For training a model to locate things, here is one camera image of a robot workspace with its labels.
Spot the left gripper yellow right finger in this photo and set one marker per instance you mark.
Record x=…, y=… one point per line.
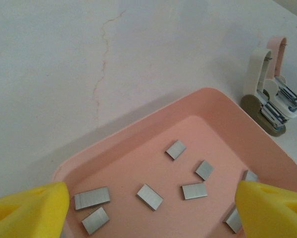
x=272, y=213

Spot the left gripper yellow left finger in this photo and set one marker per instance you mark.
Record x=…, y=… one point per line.
x=26, y=213

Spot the small pink cream stapler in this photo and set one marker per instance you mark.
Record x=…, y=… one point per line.
x=252, y=72

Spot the silver staple strip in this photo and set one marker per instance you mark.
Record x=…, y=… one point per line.
x=204, y=169
x=149, y=197
x=232, y=220
x=250, y=176
x=92, y=198
x=95, y=220
x=195, y=191
x=176, y=150

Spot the pink plastic tray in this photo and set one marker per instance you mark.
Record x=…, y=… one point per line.
x=213, y=138

